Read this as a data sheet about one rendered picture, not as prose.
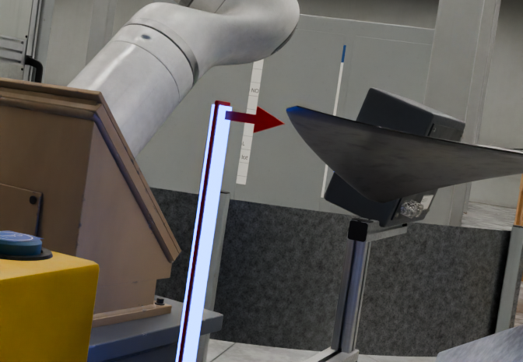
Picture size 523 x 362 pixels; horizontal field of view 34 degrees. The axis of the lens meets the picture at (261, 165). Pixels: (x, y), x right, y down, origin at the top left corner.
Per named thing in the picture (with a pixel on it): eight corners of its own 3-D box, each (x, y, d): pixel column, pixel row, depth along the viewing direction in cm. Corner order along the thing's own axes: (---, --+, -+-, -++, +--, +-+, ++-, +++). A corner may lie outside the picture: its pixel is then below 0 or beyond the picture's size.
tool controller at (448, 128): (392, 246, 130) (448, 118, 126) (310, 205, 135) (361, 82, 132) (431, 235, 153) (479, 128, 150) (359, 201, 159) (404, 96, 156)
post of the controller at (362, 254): (349, 354, 126) (369, 222, 125) (329, 349, 128) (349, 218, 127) (355, 350, 129) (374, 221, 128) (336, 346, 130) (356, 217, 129)
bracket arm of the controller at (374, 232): (365, 243, 126) (368, 223, 125) (346, 239, 127) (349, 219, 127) (406, 233, 147) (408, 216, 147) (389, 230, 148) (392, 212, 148)
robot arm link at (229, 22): (104, 54, 117) (194, -42, 130) (210, 140, 119) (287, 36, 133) (132, 8, 107) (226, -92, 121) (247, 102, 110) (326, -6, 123)
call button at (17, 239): (11, 268, 53) (15, 241, 53) (-38, 256, 55) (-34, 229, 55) (51, 262, 57) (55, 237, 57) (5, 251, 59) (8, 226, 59)
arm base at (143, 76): (-22, 88, 101) (71, -2, 112) (48, 199, 114) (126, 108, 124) (97, 105, 91) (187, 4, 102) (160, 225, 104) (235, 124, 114)
